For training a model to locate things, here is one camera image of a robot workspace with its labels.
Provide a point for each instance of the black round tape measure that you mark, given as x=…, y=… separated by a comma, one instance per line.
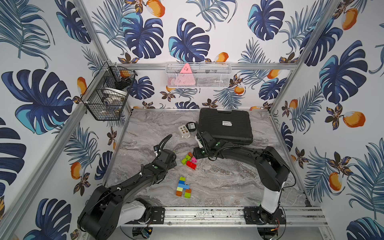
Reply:
x=191, y=126

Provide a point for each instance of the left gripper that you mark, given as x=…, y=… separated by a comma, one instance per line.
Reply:
x=171, y=156

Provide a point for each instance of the black wire basket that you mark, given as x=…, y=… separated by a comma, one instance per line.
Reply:
x=107, y=95

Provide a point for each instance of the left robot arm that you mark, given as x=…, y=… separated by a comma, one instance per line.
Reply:
x=109, y=208

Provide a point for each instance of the black plastic tool case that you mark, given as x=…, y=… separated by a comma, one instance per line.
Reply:
x=233, y=126

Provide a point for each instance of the pink triangle card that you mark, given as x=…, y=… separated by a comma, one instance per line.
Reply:
x=185, y=77

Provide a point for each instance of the white remote control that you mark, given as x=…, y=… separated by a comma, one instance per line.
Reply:
x=184, y=132

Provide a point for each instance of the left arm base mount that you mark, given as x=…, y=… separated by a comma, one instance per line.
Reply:
x=152, y=215

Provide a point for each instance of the light blue long lego brick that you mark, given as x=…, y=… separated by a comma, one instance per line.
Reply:
x=185, y=187

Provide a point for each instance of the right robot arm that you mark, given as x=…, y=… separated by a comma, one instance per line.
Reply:
x=272, y=169

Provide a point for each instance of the aluminium front rail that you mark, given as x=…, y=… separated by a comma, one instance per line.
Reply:
x=226, y=217

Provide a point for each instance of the red long lego brick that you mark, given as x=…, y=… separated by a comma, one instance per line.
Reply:
x=191, y=165

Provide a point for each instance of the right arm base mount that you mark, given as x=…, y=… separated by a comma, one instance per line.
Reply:
x=259, y=216

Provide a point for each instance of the clear wall tray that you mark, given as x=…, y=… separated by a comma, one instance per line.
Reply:
x=207, y=75

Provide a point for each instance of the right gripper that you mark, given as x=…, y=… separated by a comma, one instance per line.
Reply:
x=196, y=153

